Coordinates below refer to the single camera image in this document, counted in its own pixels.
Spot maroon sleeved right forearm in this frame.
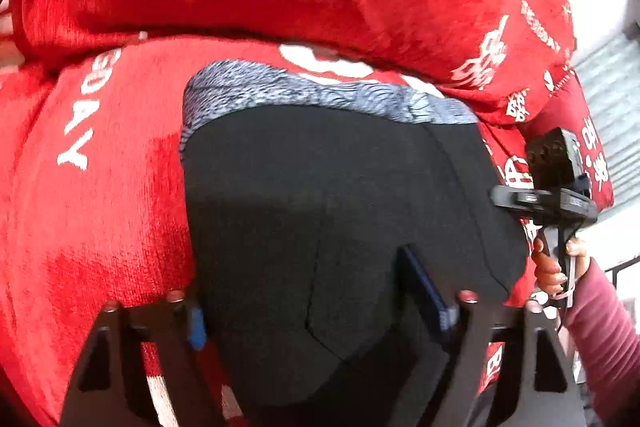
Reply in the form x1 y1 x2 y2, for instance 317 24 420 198
564 261 639 426

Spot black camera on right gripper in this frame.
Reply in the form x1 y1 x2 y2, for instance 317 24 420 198
525 127 591 197

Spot person's right hand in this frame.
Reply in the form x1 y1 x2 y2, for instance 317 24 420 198
532 237 591 298

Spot black pants with patterned lining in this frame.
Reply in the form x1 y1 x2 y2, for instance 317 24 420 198
180 60 529 426

